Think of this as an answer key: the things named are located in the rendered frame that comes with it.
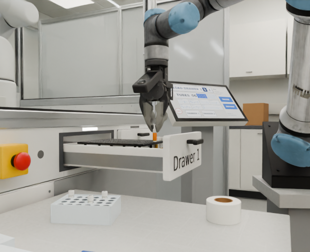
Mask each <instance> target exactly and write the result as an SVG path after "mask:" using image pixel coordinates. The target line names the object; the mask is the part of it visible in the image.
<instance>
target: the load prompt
mask: <svg viewBox="0 0 310 252"><path fill-rule="evenodd" d="M173 90H174V91H184V92H202V93H214V92H213V90H212V89H211V87H205V86H190V85H176V84H174V85H173Z"/></svg>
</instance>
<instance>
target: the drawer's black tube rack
mask: <svg viewBox="0 0 310 252"><path fill-rule="evenodd" d="M149 142H153V140H147V139H113V138H109V139H99V140H89V141H80V142H77V144H84V145H98V146H101V145H110V146H111V147H112V146H123V147H125V146H134V148H136V147H137V144H143V143H149Z"/></svg>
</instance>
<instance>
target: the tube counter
mask: <svg viewBox="0 0 310 252"><path fill-rule="evenodd" d="M190 94H191V96H192V98H195V99H217V97H216V96H215V94H207V93H190Z"/></svg>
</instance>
